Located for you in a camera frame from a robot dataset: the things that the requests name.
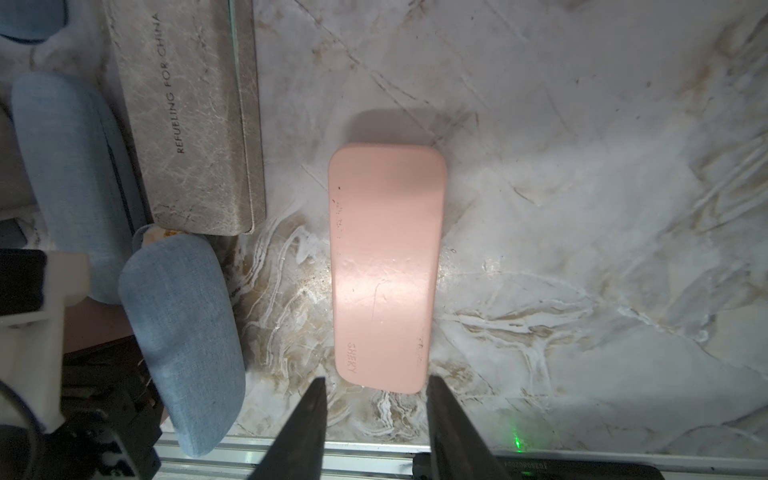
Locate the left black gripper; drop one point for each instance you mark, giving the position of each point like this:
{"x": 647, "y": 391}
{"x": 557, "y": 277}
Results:
{"x": 112, "y": 416}

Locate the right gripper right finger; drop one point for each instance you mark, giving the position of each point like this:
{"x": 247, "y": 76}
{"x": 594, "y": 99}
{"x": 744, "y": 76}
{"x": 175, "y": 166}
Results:
{"x": 457, "y": 449}

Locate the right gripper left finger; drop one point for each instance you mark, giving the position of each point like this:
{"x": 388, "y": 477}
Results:
{"x": 297, "y": 451}

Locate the case with purple glasses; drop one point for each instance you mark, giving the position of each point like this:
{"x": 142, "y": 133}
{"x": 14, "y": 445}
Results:
{"x": 80, "y": 172}

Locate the pink glasses case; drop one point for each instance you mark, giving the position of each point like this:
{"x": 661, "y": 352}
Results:
{"x": 386, "y": 210}
{"x": 91, "y": 323}

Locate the blue case brown lining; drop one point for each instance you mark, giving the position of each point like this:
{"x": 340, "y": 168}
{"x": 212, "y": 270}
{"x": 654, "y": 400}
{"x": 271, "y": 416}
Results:
{"x": 32, "y": 21}

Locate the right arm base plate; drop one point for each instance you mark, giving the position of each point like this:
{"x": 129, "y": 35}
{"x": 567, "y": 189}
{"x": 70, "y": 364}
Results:
{"x": 424, "y": 467}

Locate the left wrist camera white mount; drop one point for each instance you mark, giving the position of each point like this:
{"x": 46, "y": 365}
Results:
{"x": 36, "y": 288}

